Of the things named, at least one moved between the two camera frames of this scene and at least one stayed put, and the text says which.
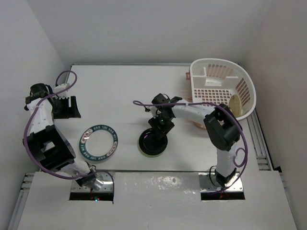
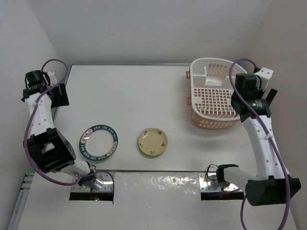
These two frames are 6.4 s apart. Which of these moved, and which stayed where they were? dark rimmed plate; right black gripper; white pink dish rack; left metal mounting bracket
Moved: right black gripper
Stayed: white pink dish rack; dark rimmed plate; left metal mounting bracket
